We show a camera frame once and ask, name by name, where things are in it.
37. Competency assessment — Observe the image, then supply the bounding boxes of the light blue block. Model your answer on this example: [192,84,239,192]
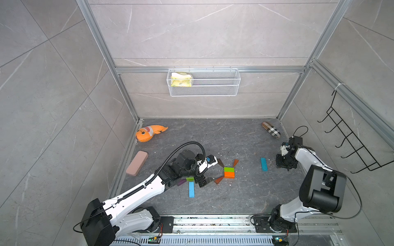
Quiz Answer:
[188,181,195,198]

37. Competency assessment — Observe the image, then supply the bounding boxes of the reddish brown wedge block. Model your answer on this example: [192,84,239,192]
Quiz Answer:
[214,176,224,185]

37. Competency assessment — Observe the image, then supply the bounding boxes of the purple wedge block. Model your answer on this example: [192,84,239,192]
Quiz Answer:
[177,179,187,187]

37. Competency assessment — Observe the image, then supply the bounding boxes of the dark brown wedge block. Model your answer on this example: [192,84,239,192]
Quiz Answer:
[218,158,225,168]

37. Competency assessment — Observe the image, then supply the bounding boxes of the orange rectangular block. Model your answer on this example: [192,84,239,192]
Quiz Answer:
[224,172,235,179]

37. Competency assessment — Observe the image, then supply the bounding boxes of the light green block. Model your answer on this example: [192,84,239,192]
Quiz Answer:
[224,167,235,173]

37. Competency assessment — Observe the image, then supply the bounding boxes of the teal block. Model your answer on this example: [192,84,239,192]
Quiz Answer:
[261,157,268,172]

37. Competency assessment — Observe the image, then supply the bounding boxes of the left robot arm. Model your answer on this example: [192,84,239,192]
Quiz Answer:
[77,150,219,246]

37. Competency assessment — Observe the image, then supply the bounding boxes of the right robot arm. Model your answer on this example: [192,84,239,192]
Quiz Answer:
[269,136,347,232]

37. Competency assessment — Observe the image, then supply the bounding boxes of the plaid brown case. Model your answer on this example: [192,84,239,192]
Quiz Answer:
[262,122,281,138]

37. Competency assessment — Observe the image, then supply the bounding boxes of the orange fish plush toy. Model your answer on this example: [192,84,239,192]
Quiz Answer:
[135,125,168,142]

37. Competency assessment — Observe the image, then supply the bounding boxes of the yellow white cloth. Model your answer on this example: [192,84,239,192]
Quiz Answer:
[170,72,194,87]

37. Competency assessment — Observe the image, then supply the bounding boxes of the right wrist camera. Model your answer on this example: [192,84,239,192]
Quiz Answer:
[280,142,291,156]

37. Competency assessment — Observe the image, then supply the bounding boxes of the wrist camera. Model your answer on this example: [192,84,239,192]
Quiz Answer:
[280,142,291,156]
[197,155,218,174]

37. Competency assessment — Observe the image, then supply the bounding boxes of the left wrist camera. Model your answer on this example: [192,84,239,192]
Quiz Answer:
[197,155,218,174]

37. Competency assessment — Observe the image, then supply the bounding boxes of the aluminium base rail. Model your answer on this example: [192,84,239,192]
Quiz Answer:
[110,214,348,246]

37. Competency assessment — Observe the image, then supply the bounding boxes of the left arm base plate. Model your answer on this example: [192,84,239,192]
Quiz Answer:
[145,216,174,233]

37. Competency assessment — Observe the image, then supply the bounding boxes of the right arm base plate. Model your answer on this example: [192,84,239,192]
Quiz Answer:
[250,215,298,233]

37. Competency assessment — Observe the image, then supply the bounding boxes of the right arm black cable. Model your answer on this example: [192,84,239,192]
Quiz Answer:
[250,125,363,246]

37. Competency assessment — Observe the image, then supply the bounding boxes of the black wire hook rack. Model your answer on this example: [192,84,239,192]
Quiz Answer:
[317,90,394,174]

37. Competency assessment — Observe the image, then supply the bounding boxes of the white wire mesh basket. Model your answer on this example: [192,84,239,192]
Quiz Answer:
[166,68,241,97]

